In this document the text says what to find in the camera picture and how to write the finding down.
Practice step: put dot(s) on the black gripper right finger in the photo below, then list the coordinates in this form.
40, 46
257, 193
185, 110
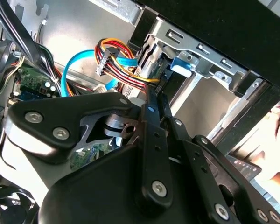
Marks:
200, 163

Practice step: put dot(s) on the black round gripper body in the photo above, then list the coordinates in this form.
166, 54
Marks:
95, 198

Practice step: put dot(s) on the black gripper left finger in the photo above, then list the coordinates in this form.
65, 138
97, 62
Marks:
60, 116

